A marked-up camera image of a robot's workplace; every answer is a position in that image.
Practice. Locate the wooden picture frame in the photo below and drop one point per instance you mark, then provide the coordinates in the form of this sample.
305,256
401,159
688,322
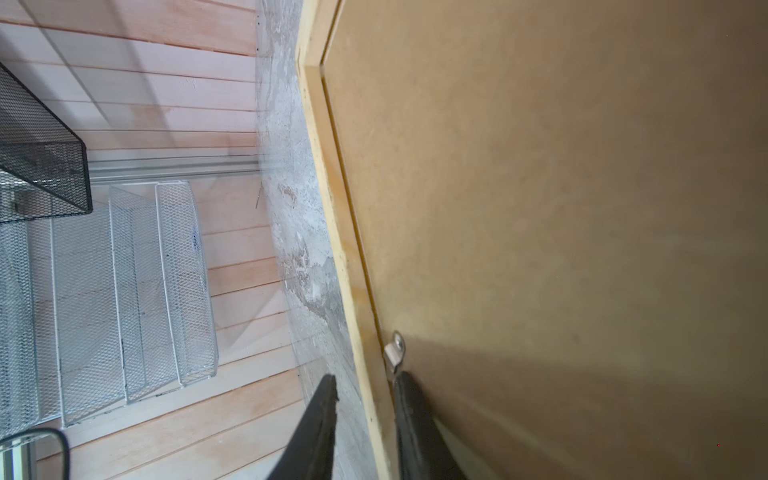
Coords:
316,25

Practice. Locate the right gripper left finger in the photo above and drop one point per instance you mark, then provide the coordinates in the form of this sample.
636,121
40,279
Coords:
310,452

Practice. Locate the white wire mesh shelf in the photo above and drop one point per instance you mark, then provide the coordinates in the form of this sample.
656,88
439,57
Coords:
104,310

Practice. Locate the brown backing board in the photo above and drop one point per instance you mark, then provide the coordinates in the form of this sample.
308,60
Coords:
563,210

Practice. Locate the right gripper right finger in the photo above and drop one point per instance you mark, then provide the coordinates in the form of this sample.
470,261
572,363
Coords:
422,450

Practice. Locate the black wire mesh basket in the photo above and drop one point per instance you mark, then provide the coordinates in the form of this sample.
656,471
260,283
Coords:
44,168

